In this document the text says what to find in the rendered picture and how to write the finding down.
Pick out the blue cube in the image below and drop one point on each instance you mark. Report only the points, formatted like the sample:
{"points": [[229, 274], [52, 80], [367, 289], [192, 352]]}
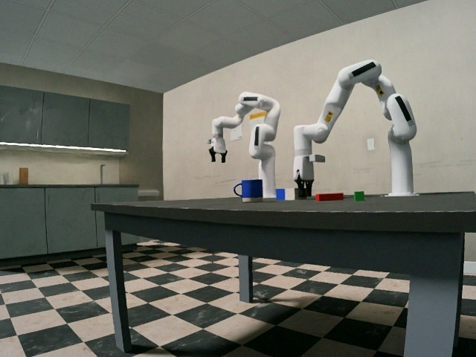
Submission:
{"points": [[280, 194]]}

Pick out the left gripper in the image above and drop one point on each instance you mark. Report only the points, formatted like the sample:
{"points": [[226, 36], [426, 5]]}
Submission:
{"points": [[303, 170]]}

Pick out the blue mug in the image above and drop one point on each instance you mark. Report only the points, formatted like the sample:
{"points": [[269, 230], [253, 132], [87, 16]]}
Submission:
{"points": [[252, 190]]}

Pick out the red rectangular block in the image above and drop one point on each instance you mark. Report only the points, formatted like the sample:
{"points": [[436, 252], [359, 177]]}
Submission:
{"points": [[329, 196]]}

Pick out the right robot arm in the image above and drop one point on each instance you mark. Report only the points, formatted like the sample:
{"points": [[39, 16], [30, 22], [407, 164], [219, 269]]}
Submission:
{"points": [[260, 133]]}

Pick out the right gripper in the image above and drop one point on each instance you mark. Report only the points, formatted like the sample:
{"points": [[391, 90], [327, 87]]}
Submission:
{"points": [[218, 147]]}

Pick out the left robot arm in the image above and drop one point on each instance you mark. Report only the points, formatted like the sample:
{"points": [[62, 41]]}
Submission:
{"points": [[394, 106]]}

